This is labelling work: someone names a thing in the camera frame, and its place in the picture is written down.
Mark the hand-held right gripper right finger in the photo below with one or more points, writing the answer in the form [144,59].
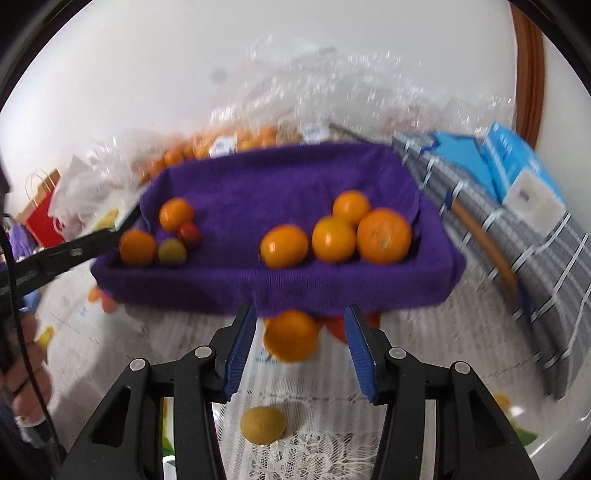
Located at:
[360,360]

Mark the orange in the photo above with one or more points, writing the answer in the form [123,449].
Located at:
[137,248]
[334,238]
[291,337]
[176,213]
[384,235]
[351,206]
[284,246]

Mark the purple towel covered box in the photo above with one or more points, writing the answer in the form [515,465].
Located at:
[254,184]

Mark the clear bag of kiwis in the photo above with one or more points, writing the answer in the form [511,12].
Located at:
[288,131]

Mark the red cherry tomato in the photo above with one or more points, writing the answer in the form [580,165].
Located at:
[189,233]

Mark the brown wooden door frame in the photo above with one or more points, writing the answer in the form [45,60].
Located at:
[528,83]

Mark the clear bag of oranges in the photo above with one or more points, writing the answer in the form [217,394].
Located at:
[203,147]

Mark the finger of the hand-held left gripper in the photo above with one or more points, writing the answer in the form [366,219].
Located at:
[127,218]
[69,256]

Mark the brown kiwi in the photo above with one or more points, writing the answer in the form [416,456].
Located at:
[263,424]

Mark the orange wooden stick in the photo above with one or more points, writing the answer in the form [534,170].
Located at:
[485,244]

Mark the yellow-green tomato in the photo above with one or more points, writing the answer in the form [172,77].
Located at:
[172,251]

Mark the crumpled clear plastic bag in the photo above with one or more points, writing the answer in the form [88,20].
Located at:
[346,83]

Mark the clear bag of cherry tomatoes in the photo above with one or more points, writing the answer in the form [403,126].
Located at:
[406,120]

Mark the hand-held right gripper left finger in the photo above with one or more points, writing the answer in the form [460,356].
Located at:
[240,355]

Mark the person's left hand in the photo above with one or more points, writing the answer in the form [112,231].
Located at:
[21,376]

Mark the blue tissue pack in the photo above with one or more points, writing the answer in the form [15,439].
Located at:
[512,157]

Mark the white plastic bag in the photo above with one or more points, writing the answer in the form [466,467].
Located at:
[78,194]

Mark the purple cloth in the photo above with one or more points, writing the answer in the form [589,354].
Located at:
[22,240]

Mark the red paper bag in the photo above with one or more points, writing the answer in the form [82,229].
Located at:
[44,219]
[42,182]

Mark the white lace tablecloth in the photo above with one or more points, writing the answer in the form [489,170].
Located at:
[314,392]

